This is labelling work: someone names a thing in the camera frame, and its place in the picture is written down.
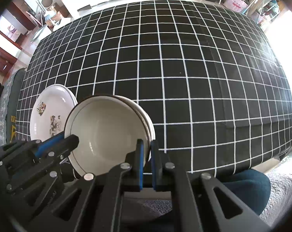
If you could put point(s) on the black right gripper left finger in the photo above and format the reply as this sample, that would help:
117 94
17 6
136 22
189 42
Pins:
94 203

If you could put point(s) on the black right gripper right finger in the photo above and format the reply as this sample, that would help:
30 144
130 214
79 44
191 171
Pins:
202 205

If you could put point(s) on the white plate cartoon prints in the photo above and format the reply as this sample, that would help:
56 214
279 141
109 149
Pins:
50 112

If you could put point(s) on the small grey patterned bowl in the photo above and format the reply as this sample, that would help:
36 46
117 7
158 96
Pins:
108 128

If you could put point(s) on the green cushion yellow print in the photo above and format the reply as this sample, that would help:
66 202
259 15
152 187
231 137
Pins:
8 106

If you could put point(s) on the dark blue trouser leg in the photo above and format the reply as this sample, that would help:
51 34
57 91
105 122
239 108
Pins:
251 186

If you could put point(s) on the black white grid tablecloth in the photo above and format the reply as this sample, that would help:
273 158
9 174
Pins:
207 76

